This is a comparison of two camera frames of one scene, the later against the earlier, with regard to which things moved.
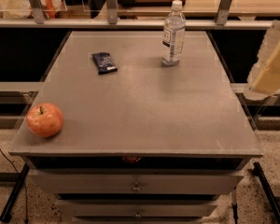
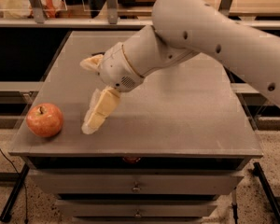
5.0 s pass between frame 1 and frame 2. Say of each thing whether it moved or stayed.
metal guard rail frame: stayed
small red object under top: stayed
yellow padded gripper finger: moved
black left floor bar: stayed
